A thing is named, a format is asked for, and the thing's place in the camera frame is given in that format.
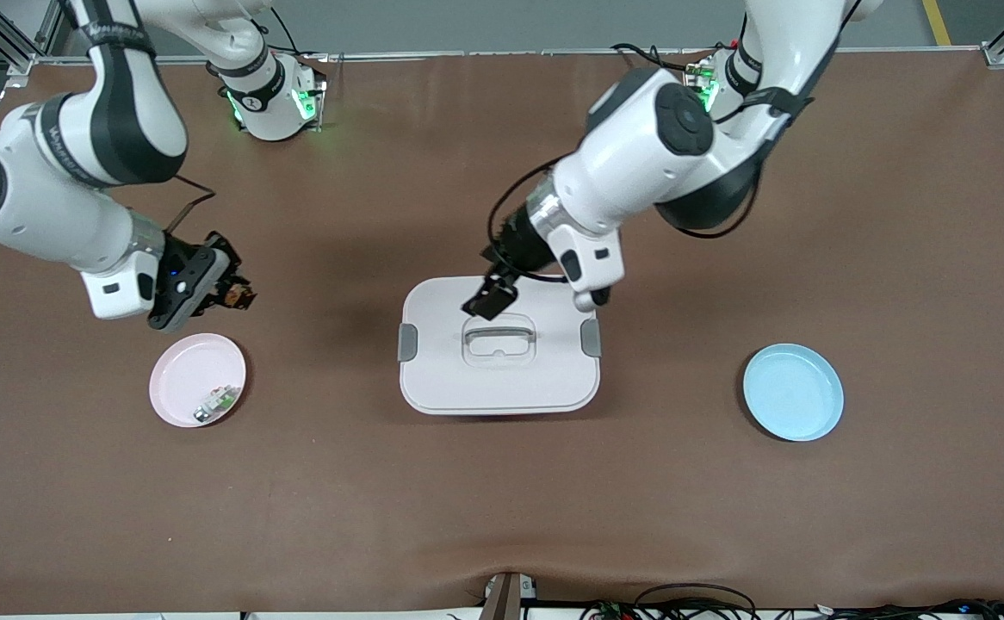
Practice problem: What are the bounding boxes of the pink plate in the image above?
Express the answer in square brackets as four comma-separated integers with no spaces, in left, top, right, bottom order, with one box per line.
[148,332,248,429]

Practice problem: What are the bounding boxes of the white lidded storage box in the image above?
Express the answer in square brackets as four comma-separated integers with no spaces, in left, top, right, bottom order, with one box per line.
[398,274,603,417]

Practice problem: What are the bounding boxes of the brown table mat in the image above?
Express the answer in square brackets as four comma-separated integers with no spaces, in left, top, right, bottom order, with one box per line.
[0,50,1004,614]

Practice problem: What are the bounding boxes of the light blue plate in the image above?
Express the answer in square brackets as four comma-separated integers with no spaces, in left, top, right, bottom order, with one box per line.
[742,343,846,443]

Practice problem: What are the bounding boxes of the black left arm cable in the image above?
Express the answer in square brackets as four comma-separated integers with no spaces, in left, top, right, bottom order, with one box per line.
[487,0,866,285]

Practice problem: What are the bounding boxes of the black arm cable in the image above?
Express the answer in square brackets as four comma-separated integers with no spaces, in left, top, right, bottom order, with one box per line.
[487,0,866,285]
[162,172,218,233]

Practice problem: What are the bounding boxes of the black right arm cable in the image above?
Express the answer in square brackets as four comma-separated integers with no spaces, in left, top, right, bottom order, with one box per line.
[162,172,218,233]

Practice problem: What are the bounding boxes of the green and white switch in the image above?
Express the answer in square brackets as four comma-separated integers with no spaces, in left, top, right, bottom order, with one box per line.
[193,385,240,425]

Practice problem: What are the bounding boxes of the aluminium table edge rail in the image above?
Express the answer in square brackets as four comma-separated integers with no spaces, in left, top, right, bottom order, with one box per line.
[7,46,1004,68]

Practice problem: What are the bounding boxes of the black left base cable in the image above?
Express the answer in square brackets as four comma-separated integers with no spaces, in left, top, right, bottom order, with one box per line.
[610,41,714,91]

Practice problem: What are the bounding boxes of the black base cable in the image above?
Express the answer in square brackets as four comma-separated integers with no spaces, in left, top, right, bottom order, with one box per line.
[610,41,714,91]
[265,7,328,61]

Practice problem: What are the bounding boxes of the black right base cable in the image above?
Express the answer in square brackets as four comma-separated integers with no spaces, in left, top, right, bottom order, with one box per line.
[265,7,328,61]

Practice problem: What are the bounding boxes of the brown mount post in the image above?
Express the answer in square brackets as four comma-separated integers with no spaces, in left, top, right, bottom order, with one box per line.
[480,570,539,620]

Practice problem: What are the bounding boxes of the black cable loop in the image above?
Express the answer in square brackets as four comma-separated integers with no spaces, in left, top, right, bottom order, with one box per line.
[635,583,758,620]

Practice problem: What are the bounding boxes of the black cable bundle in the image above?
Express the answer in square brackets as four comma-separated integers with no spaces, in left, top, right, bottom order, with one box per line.
[579,598,1004,620]

